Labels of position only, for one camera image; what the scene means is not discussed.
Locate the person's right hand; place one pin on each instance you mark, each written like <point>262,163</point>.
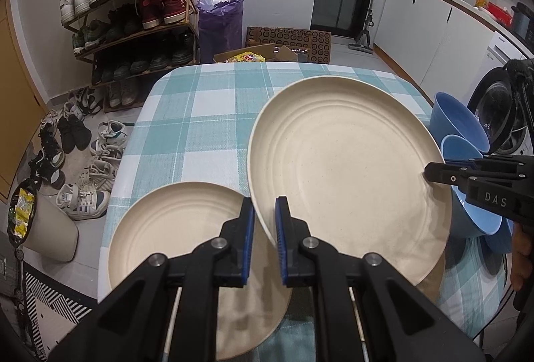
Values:
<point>523,257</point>

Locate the blue bowl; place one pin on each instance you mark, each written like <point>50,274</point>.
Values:
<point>502,243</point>
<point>479,216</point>
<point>454,116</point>

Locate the teal checked tablecloth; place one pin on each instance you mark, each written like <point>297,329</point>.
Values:
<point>187,128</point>

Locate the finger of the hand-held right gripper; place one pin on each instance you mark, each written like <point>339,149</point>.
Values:
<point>442,172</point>
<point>500,162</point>

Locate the yellow green snack wrappers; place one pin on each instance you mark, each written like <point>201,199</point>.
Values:
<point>21,212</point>

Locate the black white striped rug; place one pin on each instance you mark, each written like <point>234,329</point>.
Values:
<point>54,299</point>

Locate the scattered pile of sneakers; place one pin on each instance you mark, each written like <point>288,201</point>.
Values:
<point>75,128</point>

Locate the wooden door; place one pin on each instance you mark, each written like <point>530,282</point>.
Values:
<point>16,95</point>

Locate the wooden shoe rack with shoes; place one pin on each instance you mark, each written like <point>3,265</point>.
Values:
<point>162,5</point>

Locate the yellow snack packet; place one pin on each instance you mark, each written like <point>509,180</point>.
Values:
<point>246,58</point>

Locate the purple plastic bag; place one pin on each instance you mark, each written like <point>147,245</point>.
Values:
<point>219,32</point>

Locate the black rice cooker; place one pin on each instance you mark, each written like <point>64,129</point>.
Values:
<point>523,22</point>

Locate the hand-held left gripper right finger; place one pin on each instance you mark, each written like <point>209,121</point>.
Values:
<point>281,237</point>

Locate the red box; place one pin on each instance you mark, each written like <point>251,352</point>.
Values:
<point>498,13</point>

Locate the cream plate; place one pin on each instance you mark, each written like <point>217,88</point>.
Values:
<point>167,228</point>
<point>354,162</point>
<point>436,272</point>

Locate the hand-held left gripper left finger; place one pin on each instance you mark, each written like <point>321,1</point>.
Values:
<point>249,228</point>

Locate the brown patterned doormat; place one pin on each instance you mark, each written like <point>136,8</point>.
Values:
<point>317,43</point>

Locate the white washing machine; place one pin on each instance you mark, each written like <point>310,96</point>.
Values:
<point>492,95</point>

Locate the open cardboard box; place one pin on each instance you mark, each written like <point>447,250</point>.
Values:
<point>288,52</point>

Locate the white kitchen cabinet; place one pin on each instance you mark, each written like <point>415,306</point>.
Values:
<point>434,32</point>

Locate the beige trash bin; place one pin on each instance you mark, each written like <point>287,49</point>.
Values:
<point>54,232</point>

